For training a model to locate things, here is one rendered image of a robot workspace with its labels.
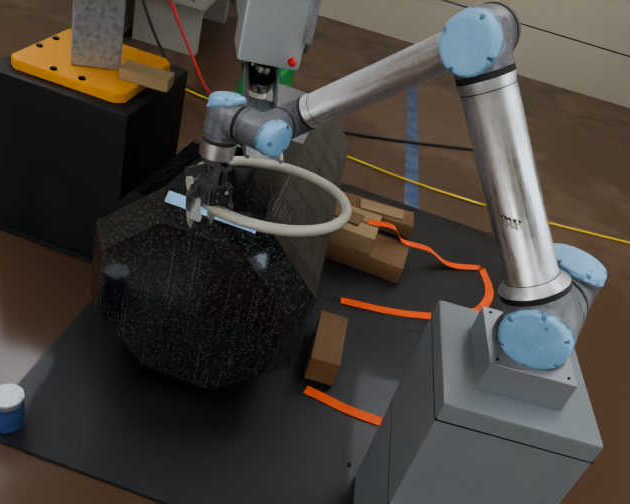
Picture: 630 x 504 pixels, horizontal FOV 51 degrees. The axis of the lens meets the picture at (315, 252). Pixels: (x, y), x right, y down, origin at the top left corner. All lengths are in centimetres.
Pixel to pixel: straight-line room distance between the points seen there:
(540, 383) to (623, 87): 627
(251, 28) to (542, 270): 133
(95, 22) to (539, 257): 201
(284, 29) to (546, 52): 536
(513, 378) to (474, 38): 81
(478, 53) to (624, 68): 645
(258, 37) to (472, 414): 140
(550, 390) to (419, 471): 39
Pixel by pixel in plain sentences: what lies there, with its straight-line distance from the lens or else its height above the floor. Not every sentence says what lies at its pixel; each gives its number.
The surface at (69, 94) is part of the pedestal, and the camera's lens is 275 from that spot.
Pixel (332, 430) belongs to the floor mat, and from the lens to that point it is 255.
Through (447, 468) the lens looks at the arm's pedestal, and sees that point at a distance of 177.
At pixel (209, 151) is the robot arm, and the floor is 112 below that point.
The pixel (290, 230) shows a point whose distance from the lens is 172.
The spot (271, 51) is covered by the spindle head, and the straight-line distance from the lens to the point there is 233.
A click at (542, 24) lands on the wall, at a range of 736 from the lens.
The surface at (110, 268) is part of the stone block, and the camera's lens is 229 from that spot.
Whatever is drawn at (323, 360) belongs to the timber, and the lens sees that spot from 261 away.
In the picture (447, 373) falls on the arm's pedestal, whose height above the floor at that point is 85.
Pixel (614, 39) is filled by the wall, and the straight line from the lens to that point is 757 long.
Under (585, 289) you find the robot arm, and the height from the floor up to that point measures 118.
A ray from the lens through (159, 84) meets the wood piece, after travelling 278.
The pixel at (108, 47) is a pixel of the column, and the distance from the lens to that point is 287.
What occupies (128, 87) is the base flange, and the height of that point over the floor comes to 78.
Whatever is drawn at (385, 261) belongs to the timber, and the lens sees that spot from 329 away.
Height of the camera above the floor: 192
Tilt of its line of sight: 34 degrees down
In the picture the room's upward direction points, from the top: 17 degrees clockwise
